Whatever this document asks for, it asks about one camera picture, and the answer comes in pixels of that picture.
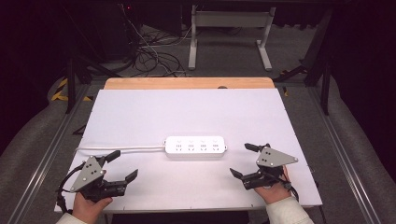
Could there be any person's right hand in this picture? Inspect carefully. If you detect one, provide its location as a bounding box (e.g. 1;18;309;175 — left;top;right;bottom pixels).
253;165;292;205

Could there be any white metal desk frame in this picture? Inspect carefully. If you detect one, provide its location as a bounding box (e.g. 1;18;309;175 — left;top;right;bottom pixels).
188;4;277;72

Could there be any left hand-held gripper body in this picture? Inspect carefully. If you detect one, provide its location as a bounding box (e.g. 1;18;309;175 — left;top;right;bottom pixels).
69;155;129;203

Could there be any yellow black hazard tape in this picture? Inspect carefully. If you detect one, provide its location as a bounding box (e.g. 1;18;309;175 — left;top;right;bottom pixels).
50;77;94;103

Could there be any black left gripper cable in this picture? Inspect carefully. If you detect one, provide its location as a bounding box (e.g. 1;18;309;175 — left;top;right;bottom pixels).
56;161;87;215

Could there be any white power strip cable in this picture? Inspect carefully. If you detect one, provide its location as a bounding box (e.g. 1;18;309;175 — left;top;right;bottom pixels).
75;144;167;155

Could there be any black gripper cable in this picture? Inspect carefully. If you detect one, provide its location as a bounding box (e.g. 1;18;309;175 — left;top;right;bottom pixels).
56;161;87;215
280;173;300;203

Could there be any white foam board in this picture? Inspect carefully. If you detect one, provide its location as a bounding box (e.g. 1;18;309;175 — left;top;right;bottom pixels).
53;88;323;215

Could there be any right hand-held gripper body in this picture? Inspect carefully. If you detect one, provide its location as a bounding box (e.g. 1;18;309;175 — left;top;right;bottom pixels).
241;147;299;191

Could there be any person's left hand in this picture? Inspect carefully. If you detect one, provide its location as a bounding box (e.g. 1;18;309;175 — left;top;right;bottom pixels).
71;191;114;224

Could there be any white power strip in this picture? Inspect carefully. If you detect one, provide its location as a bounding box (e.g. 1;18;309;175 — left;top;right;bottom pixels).
164;135;228;159

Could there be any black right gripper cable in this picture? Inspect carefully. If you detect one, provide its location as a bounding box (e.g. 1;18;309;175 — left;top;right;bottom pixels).
280;173;300;203

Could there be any black metal stand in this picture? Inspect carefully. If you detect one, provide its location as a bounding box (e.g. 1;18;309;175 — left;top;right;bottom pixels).
273;8;332;117
64;46;124;115

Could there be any tangle of floor cables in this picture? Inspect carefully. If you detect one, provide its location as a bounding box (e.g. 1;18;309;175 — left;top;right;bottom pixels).
123;6;191;78

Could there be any aluminium floor rail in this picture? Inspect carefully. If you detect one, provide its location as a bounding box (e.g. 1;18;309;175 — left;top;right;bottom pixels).
7;83;92;224
307;84;383;224

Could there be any dark computer case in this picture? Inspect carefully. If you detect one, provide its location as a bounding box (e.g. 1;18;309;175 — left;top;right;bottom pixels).
92;2;142;63

